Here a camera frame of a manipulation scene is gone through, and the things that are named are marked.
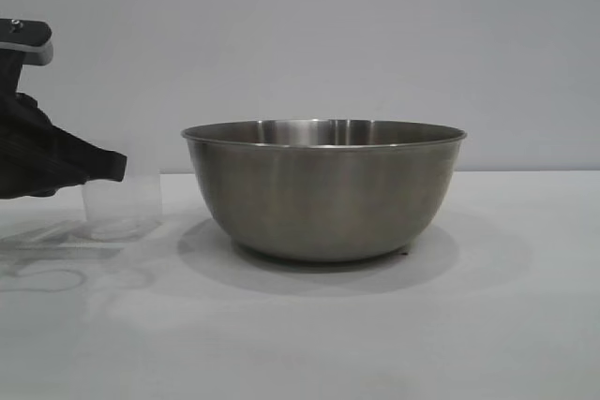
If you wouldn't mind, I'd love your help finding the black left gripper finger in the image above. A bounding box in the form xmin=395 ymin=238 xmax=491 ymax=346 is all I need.
xmin=0 ymin=177 xmax=90 ymax=200

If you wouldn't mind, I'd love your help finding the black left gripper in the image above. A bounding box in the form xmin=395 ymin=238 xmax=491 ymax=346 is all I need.
xmin=0 ymin=18 xmax=128 ymax=188

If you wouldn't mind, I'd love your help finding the clear plastic measuring cup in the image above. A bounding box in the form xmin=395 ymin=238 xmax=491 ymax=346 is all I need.
xmin=82 ymin=168 xmax=164 ymax=240

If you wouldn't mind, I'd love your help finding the stainless steel mixing bowl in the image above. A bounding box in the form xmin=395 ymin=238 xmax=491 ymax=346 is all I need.
xmin=180 ymin=117 xmax=469 ymax=264

